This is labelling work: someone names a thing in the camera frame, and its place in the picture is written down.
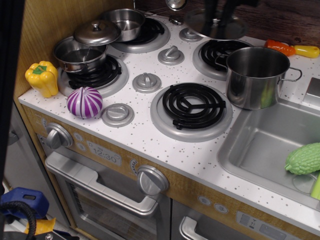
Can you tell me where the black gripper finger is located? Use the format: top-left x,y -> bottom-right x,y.
202,0 -> 218,37
219,0 -> 238,27

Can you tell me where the steel pot lid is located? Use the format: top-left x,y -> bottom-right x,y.
184,9 -> 248,41

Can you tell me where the tall steel stock pot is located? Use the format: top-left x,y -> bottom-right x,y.
219,46 -> 303,110

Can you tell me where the steel pan back left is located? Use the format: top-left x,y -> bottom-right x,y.
101,8 -> 146,42

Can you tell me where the domed steel lid with knob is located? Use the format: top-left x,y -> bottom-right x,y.
73,19 -> 121,46

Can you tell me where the steel pot front left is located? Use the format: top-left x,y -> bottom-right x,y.
53,36 -> 108,74

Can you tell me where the grey stove knob back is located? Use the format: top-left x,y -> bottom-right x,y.
179,27 -> 203,43

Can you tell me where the grey stove knob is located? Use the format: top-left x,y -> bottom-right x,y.
157,45 -> 185,66
132,72 -> 162,93
101,103 -> 135,128
179,27 -> 203,43

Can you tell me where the black back right burner coil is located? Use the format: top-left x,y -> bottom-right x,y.
200,40 -> 249,72

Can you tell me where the black burner coil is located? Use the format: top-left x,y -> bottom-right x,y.
200,40 -> 249,72
67,55 -> 122,90
122,17 -> 165,45
162,83 -> 227,130

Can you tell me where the black back left burner coil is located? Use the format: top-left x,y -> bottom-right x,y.
122,17 -> 165,45

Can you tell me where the grey stove knob upper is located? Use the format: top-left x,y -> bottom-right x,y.
157,45 -> 185,66

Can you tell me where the orange toy carrot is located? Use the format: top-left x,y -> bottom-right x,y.
264,39 -> 296,57

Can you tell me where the grey stove knob middle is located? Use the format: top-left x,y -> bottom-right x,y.
132,72 -> 162,93

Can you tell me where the black front right burner coil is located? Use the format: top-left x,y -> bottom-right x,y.
162,83 -> 227,130

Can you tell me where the black front left burner coil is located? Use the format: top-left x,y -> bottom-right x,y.
67,55 -> 122,90

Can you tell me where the grey stove knob front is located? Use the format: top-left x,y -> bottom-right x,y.
101,103 -> 135,128

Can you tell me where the grey sink basin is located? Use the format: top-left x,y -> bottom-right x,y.
217,99 -> 320,210

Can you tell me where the purple striped toy onion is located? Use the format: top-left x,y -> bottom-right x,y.
66,86 -> 103,119

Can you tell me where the green toy bitter gourd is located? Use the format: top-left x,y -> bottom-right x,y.
284,142 -> 320,175

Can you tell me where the yellow toy bell pepper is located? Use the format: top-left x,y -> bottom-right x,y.
24,61 -> 59,98

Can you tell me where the oven clock display panel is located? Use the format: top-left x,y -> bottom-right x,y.
86,140 -> 122,166

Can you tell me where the grey oven dial right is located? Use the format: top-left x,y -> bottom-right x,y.
137,164 -> 170,196

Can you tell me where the grey oven dial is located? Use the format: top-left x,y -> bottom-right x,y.
137,164 -> 170,196
45,122 -> 73,150

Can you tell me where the grey oven dial left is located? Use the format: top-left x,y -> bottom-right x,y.
45,122 -> 73,150

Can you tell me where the light green cup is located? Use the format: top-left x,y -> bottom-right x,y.
310,171 -> 320,200

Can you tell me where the blue clamp tool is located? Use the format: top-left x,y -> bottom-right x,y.
0,187 -> 50,220

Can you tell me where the grey oven door handle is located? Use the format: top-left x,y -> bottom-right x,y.
45,152 -> 159,218

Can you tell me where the grey right door handle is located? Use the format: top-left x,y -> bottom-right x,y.
179,216 -> 201,240

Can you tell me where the black cable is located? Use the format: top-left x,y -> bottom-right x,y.
0,201 -> 38,240

